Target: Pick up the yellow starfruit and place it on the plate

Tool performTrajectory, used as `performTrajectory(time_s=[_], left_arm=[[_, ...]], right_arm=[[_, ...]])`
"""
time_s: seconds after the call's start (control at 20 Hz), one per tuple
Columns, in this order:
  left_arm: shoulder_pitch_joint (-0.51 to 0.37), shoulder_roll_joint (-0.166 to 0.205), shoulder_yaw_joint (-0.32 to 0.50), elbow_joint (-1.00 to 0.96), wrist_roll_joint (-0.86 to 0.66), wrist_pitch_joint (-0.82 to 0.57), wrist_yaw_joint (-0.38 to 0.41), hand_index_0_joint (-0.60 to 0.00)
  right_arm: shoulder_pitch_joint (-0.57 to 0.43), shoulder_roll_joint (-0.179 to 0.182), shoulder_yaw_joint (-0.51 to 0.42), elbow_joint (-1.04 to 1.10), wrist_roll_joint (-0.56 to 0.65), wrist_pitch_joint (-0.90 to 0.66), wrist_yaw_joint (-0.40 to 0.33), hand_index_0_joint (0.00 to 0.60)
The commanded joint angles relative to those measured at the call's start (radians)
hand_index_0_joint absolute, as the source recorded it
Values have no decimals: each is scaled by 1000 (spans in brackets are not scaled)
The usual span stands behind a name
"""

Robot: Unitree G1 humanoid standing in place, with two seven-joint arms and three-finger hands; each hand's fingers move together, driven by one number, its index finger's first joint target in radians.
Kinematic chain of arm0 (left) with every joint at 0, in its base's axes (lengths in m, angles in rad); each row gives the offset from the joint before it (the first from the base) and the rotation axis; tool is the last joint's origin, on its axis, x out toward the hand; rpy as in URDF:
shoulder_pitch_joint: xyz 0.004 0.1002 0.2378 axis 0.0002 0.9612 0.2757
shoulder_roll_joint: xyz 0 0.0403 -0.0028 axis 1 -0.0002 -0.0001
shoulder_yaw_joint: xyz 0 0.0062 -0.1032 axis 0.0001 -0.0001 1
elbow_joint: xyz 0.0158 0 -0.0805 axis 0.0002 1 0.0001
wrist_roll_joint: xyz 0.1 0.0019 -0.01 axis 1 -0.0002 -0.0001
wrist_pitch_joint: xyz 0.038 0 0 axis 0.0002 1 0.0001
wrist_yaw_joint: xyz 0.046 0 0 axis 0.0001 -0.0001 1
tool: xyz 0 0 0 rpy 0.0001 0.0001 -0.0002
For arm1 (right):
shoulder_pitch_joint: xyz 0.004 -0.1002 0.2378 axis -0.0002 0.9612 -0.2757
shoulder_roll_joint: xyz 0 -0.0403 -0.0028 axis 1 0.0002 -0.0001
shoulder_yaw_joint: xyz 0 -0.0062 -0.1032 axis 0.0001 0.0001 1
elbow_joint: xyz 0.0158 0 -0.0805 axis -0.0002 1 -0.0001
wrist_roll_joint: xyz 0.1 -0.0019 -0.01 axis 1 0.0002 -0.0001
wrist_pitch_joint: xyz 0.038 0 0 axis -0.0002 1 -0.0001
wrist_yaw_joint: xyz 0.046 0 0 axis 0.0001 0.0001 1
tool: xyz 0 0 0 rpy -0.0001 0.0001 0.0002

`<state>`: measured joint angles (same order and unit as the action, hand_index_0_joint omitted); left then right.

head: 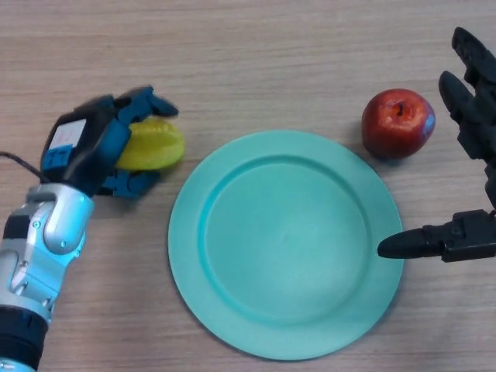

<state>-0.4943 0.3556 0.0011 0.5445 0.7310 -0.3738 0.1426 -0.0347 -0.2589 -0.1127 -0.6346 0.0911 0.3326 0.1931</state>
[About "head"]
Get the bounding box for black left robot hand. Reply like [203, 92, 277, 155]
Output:
[40, 85, 180, 201]

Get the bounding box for yellow starfruit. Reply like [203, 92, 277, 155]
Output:
[115, 118, 186, 171]

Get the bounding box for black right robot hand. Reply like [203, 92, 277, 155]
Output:
[377, 26, 496, 264]

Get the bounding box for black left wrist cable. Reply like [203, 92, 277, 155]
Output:
[0, 151, 48, 184]

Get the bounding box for red apple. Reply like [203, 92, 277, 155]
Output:
[361, 88, 436, 160]

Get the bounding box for green round plate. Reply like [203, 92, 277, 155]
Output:
[167, 130, 404, 360]

